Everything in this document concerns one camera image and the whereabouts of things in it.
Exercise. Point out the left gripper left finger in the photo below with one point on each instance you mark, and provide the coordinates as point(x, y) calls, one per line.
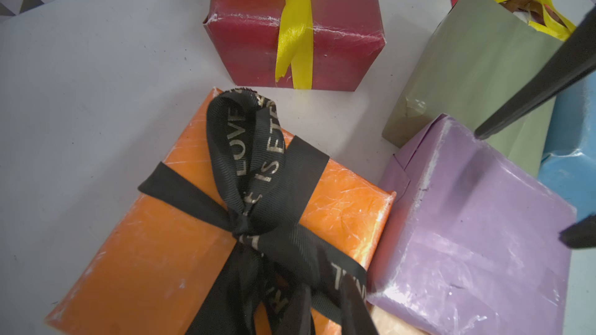
point(297, 319)

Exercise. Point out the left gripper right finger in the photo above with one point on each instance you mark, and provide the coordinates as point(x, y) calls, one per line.
point(355, 318)

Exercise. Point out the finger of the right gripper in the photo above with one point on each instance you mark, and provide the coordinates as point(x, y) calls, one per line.
point(581, 235)
point(574, 60)

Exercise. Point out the peach gift box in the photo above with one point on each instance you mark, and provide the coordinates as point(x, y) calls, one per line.
point(388, 324)

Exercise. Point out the blue gift box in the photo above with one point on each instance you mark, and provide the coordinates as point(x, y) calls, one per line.
point(568, 164)

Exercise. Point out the green gift box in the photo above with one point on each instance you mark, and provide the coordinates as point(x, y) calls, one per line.
point(478, 58)

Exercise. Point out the purple gift box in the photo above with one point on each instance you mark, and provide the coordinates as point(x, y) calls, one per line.
point(471, 245)

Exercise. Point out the black printed ribbon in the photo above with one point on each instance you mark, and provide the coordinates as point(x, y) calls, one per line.
point(265, 184)

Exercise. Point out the orange gift box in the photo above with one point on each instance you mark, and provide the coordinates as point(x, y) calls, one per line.
point(158, 265)

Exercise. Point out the maroon gift box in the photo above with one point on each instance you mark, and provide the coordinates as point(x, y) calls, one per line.
point(348, 37)

